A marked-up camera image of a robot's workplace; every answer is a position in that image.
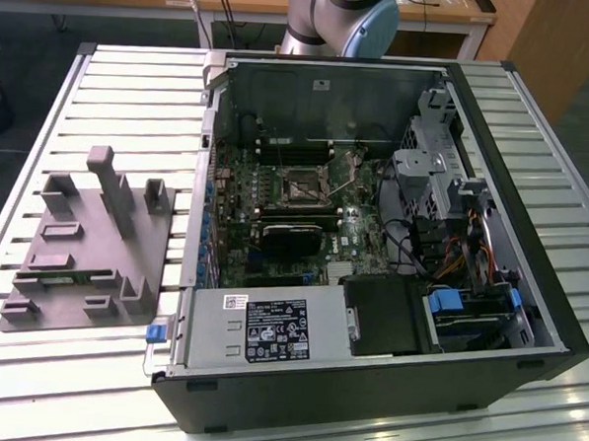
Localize black RAM slot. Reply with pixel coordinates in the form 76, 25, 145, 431
258, 206, 340, 229
256, 146, 336, 168

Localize CPU socket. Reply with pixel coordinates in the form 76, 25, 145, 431
274, 165, 335, 212

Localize black graphics card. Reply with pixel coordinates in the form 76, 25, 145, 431
258, 221, 325, 257

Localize metal locking lever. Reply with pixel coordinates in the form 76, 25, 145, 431
325, 172, 360, 203

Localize green motherboard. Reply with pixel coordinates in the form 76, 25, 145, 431
206, 141, 403, 299

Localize silver chipset heatsink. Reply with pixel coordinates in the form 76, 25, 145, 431
326, 260, 355, 287

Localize metal socket cover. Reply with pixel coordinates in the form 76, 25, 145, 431
333, 144, 368, 185

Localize installed RAM stick white label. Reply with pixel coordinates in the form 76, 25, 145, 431
257, 133, 331, 150

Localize white barcode sticker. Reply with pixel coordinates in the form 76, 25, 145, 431
222, 293, 250, 312

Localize black plastic drive cover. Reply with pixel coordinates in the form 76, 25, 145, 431
338, 274, 439, 362

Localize metal disk bay cage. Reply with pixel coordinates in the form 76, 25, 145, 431
388, 87, 480, 226

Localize grey power supply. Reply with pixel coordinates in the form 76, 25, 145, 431
185, 286, 359, 378

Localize hard disk in blue carrier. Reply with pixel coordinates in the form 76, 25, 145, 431
425, 285, 517, 341

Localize black open PC case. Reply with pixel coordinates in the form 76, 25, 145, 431
139, 44, 589, 441

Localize grey plastic parts rack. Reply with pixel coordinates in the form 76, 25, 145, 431
0, 139, 181, 342

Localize green RAM stick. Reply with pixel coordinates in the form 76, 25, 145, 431
17, 269, 114, 291

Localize wooden cabinet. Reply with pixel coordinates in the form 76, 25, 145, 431
472, 0, 589, 126

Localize black wire bundle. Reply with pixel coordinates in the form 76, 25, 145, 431
374, 212, 437, 279

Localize orange yellow wire bundle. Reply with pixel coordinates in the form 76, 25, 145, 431
442, 235, 500, 282

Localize black hanging cables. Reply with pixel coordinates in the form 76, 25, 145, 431
183, 0, 267, 52

